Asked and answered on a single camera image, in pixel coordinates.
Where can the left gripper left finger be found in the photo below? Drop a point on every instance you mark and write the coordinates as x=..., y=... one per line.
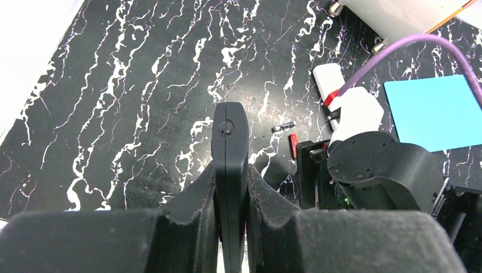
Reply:
x=179, y=236

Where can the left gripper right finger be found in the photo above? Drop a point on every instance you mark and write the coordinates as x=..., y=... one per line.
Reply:
x=283, y=238

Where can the black remote control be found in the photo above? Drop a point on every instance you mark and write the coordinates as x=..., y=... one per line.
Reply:
x=229, y=147

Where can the white remote control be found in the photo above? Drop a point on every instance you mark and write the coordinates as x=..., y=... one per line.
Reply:
x=329, y=80

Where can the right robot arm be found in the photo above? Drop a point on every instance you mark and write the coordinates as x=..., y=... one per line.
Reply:
x=374, y=171

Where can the black battery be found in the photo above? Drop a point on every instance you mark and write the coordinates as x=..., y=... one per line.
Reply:
x=284, y=126

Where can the blue foam pad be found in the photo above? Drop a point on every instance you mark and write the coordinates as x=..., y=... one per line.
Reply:
x=437, y=114

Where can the white cylinder orange face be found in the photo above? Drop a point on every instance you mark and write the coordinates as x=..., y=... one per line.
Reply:
x=393, y=20

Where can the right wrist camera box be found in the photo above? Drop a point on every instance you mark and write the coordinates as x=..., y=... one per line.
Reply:
x=359, y=112

